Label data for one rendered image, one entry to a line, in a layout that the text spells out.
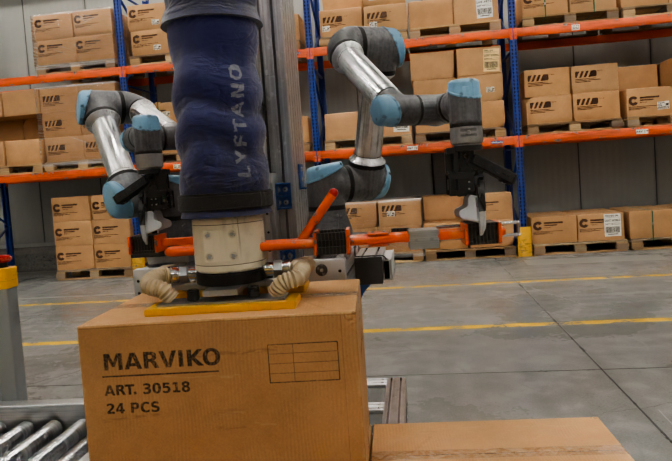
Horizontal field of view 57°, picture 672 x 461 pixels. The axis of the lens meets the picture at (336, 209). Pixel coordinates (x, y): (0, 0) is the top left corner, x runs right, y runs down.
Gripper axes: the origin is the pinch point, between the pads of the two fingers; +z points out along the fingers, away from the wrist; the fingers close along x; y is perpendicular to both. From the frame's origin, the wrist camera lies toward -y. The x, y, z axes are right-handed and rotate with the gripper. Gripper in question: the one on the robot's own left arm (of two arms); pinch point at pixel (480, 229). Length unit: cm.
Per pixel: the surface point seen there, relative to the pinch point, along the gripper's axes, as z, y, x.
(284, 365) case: 24, 46, 20
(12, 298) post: 19, 148, -52
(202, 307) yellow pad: 12, 64, 15
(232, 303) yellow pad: 12, 57, 14
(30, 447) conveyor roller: 54, 124, -14
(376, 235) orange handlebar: -0.4, 24.6, 2.9
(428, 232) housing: -0.4, 12.6, 3.5
